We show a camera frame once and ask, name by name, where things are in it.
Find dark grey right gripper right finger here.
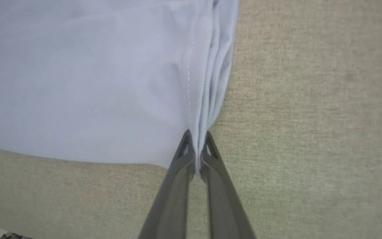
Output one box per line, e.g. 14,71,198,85
200,130,257,239

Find grey fabric sofa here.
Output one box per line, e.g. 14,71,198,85
0,0,382,239

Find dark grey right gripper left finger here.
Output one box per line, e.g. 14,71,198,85
138,129,196,239

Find light blue and white shirt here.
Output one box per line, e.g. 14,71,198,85
0,0,240,176

